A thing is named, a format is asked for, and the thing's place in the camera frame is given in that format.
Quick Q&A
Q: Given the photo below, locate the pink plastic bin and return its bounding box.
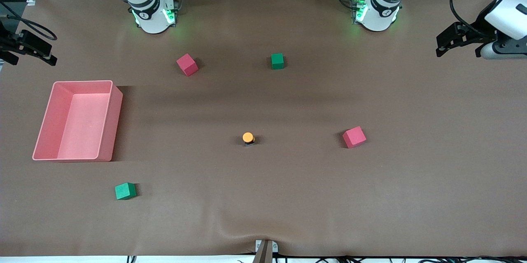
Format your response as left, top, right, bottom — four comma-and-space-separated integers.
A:
32, 80, 124, 162

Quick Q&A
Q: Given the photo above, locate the red foam cube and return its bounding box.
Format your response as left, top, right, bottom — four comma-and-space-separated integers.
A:
342, 126, 367, 149
176, 53, 199, 77

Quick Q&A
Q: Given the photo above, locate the brown table mat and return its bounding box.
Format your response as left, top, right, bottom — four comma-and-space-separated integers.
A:
0, 0, 527, 257

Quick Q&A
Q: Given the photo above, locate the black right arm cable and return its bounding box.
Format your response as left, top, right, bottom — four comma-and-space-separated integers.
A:
0, 0, 59, 41

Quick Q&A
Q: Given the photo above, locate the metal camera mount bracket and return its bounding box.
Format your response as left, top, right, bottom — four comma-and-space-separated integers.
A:
253, 239, 279, 263

